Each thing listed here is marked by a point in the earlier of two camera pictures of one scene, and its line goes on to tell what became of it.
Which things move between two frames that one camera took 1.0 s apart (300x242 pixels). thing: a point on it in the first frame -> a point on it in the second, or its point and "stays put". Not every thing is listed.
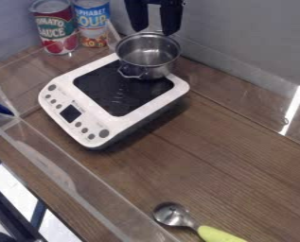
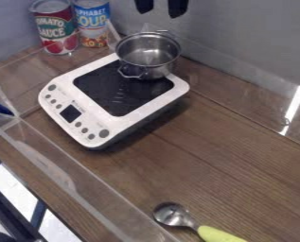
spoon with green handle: x=174 y=214 stays put
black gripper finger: x=172 y=11 -> x=178 y=8
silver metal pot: x=147 y=54 stays put
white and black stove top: x=96 y=105 stays put
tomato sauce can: x=59 y=27 stays put
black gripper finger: x=138 y=9 -> x=144 y=6
